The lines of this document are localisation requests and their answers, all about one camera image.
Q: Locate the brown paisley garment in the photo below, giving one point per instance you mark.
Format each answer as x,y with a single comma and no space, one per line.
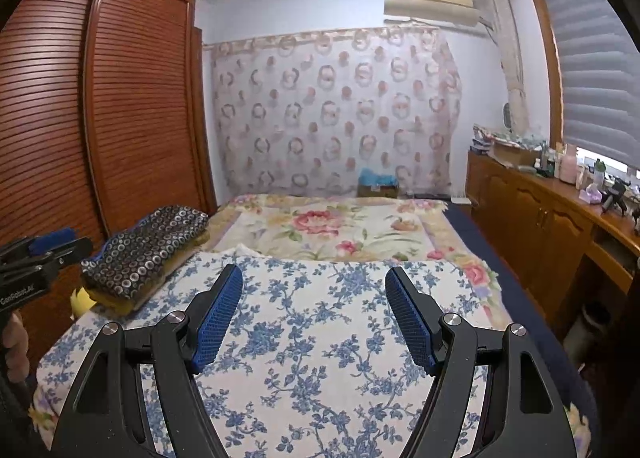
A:
122,307

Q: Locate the open cardboard box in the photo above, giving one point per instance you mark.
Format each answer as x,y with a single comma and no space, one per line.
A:
512,153

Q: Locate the small cardboard box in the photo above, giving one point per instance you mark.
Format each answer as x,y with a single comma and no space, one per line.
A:
378,192

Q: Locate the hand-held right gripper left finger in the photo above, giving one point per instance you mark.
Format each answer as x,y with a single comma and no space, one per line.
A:
217,318

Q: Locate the beige lace curtain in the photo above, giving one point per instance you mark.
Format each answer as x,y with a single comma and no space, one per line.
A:
507,53

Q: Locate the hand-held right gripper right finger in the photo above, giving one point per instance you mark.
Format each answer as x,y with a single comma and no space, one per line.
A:
412,323

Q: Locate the pink bottle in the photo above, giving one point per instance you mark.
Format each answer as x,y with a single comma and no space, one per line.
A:
568,165

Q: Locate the wooden louvered wardrobe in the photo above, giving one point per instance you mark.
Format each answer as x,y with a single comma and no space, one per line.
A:
65,113

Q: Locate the navy circle-print garment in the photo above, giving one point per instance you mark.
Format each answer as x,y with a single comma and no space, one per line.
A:
145,248

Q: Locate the wooden window frame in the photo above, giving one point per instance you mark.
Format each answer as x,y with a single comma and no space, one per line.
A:
547,48

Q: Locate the small black tripod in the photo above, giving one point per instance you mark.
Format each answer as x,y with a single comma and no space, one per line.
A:
617,195

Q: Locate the person's left hand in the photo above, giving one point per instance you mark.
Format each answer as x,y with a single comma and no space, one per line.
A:
17,343

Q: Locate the dark green bottle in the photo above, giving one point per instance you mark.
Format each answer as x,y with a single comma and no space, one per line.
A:
550,163

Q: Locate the purple tissue pack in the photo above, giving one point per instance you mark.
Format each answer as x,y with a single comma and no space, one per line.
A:
592,194

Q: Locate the grey round bin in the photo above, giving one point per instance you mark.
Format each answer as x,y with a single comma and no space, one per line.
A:
590,328

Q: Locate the small round fan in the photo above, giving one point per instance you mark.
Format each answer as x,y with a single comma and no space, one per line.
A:
507,118

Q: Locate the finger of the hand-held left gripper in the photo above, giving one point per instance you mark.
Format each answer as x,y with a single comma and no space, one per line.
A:
70,250
50,240

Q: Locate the circle-print sheer curtain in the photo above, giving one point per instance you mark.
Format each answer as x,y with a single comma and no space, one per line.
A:
340,113

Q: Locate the floral blanket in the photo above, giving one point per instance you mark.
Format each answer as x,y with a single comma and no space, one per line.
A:
325,228

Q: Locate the wooden sideboard cabinet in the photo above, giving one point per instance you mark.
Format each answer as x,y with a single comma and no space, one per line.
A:
525,208

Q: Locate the pile of papers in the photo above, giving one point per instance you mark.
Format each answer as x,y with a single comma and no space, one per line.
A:
482,138

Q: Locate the green-capped bottle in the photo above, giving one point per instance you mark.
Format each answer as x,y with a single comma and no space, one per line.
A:
599,172

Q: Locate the grey window blind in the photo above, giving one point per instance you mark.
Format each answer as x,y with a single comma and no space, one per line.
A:
595,73

